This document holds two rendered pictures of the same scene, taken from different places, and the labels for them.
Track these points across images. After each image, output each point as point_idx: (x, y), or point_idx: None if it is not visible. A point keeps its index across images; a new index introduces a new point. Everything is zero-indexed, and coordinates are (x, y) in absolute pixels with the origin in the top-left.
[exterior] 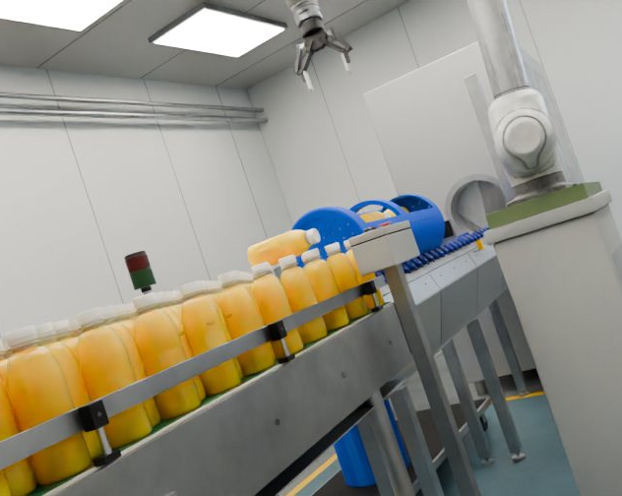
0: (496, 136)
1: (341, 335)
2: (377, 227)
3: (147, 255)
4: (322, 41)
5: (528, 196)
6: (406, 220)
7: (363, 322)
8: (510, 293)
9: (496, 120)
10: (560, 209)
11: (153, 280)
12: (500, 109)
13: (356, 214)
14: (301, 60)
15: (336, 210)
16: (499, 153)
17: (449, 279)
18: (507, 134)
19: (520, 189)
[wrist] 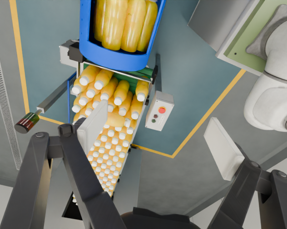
0: (249, 117)
1: (138, 125)
2: (154, 37)
3: (27, 126)
4: None
5: (260, 57)
6: (173, 107)
7: (143, 112)
8: (210, 45)
9: (260, 121)
10: (255, 74)
11: (38, 119)
12: (268, 126)
13: (142, 55)
14: (40, 184)
15: (128, 71)
16: (244, 109)
17: None
18: (249, 123)
19: (263, 53)
